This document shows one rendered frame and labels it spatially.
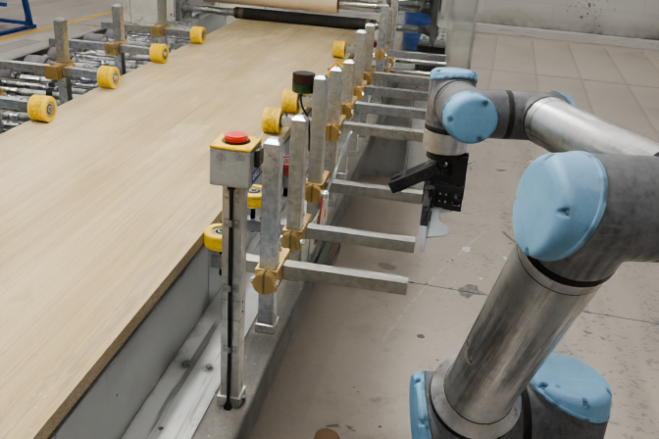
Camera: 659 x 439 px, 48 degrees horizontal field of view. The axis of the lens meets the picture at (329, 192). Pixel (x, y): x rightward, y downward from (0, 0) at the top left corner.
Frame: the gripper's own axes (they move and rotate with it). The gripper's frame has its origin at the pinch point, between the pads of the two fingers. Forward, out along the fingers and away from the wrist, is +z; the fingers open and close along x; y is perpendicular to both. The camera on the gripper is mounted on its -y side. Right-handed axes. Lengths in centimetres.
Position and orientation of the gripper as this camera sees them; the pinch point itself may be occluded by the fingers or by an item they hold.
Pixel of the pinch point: (423, 237)
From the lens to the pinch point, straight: 159.1
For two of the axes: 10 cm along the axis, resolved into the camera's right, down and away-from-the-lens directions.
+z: -0.6, 9.3, 3.7
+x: 2.3, -3.5, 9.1
